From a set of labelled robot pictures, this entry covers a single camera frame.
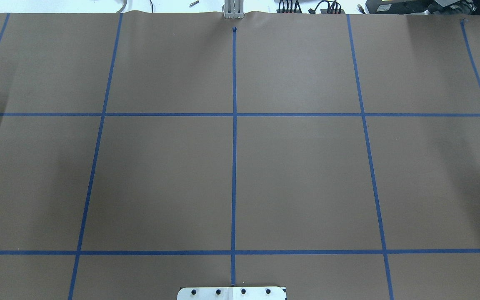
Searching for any aluminium frame post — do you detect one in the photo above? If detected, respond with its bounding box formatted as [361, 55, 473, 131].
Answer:
[222, 0, 245, 19]

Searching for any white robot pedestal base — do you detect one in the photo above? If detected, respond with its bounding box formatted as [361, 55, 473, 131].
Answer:
[177, 286, 287, 300]

